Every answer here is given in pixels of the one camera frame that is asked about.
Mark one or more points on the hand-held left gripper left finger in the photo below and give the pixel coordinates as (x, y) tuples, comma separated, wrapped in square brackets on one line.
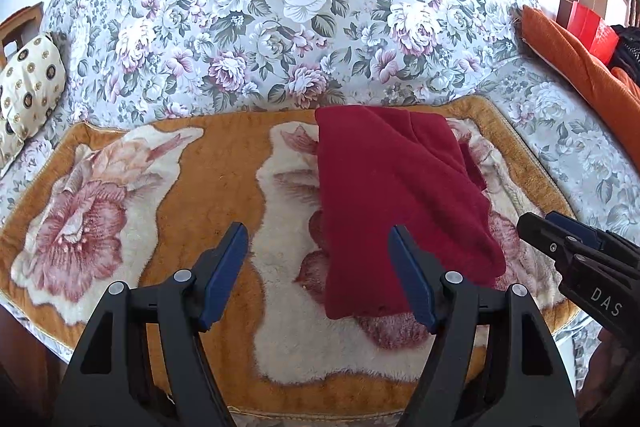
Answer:
[(226, 277)]

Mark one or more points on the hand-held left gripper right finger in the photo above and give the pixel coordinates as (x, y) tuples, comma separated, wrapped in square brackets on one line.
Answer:
[(409, 277)]

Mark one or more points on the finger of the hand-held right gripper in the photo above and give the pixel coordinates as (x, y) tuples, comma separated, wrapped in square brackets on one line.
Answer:
[(575, 229), (542, 237)]

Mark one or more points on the red knit sweater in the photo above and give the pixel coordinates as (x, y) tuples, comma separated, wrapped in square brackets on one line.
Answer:
[(400, 187)]

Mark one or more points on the plush flower blanket orange border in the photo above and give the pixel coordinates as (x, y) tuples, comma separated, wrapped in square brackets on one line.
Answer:
[(210, 187)]

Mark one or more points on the orange cloth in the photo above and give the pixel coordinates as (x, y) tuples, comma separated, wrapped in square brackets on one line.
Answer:
[(575, 57)]

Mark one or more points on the black mesh bag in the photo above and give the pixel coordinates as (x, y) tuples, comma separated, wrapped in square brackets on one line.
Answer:
[(630, 52)]

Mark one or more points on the red paper box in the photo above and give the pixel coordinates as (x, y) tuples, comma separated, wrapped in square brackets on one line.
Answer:
[(590, 27)]

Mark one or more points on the cream pillow with gold medallions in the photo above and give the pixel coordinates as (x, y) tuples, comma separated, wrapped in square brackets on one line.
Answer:
[(30, 82)]

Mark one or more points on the grey floral bedspread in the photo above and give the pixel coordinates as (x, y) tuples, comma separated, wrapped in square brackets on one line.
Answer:
[(300, 7)]

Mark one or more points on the wooden chair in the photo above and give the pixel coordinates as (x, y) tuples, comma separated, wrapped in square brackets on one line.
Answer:
[(15, 24)]

